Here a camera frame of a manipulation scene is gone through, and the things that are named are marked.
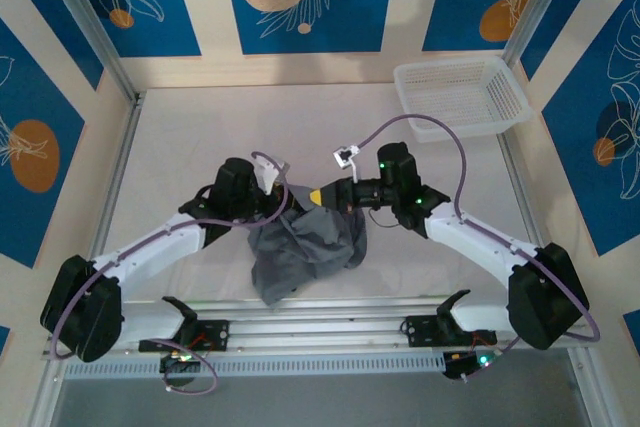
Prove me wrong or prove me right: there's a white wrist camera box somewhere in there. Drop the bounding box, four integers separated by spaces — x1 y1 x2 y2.
331 145 362 184
252 154 292 194

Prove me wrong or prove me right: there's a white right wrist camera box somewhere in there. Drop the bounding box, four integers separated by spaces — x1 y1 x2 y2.
331 145 362 184

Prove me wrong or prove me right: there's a black controller board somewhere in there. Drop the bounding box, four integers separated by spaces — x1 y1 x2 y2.
442 350 497 381
158 350 205 389

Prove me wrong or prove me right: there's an aluminium rail frame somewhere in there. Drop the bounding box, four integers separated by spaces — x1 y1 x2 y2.
40 296 596 363

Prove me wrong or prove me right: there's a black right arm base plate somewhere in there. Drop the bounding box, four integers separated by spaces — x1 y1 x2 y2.
401 314 499 348

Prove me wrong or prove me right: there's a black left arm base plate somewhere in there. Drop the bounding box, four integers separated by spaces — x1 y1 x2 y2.
138 319 231 353

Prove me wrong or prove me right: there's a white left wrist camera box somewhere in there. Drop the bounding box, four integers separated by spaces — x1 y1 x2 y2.
252 154 292 194

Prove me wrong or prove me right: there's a grey slotted cable duct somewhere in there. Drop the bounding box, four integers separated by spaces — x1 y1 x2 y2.
62 351 449 379

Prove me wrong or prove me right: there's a grey t-shirt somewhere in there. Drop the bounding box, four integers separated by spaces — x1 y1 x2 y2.
247 186 370 307

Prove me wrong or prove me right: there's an aluminium corner post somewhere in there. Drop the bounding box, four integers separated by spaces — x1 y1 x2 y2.
37 0 146 106
501 0 574 66

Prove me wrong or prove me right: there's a white plastic mesh basket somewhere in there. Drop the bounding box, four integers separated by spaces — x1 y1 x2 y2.
393 55 532 144

